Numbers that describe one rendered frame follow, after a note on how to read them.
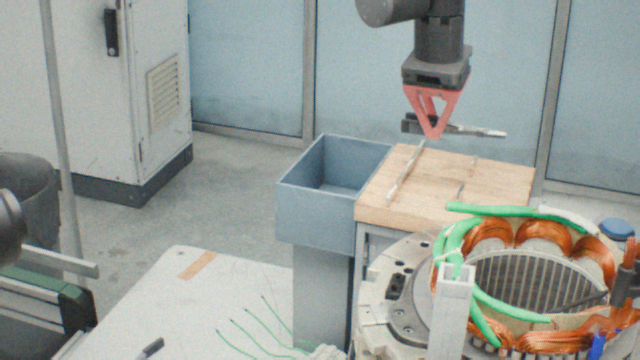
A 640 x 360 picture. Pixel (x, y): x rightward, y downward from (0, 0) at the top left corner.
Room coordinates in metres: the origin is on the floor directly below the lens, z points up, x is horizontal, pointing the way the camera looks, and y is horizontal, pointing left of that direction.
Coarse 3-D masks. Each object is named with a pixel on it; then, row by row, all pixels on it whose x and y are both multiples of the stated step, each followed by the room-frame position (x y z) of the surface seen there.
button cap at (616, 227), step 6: (606, 222) 0.80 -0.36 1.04; (612, 222) 0.80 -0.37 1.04; (618, 222) 0.80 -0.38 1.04; (624, 222) 0.80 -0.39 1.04; (606, 228) 0.78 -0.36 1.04; (612, 228) 0.78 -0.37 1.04; (618, 228) 0.78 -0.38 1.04; (624, 228) 0.78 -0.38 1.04; (630, 228) 0.78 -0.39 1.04; (612, 234) 0.78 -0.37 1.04; (618, 234) 0.77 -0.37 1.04; (624, 234) 0.77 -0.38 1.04; (630, 234) 0.78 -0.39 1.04
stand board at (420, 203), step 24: (408, 144) 0.97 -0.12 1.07; (384, 168) 0.89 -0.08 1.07; (432, 168) 0.90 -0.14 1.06; (456, 168) 0.90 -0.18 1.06; (480, 168) 0.90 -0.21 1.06; (504, 168) 0.90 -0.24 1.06; (528, 168) 0.90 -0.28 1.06; (384, 192) 0.83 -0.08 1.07; (408, 192) 0.83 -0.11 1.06; (432, 192) 0.83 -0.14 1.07; (456, 192) 0.83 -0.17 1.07; (480, 192) 0.83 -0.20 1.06; (504, 192) 0.83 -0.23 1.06; (528, 192) 0.83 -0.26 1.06; (360, 216) 0.79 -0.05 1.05; (384, 216) 0.78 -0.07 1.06; (408, 216) 0.77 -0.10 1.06; (432, 216) 0.77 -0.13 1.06; (456, 216) 0.77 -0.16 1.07
